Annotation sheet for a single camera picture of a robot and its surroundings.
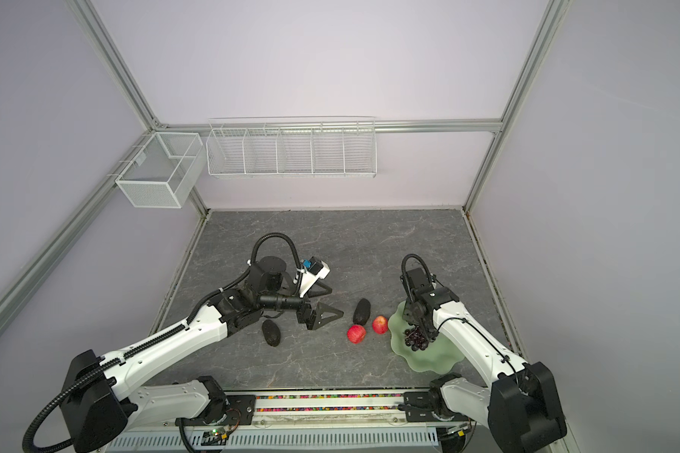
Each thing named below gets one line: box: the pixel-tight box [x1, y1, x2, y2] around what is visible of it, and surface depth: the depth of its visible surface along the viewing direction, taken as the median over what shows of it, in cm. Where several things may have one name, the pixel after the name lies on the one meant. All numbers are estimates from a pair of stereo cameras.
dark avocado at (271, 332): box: [261, 318, 282, 348], surface depth 85 cm
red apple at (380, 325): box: [372, 315, 389, 336], surface depth 86 cm
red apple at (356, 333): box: [346, 324, 367, 345], surface depth 84 cm
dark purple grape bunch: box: [404, 325, 429, 353], surface depth 82 cm
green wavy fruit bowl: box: [389, 300, 465, 374], surface depth 84 cm
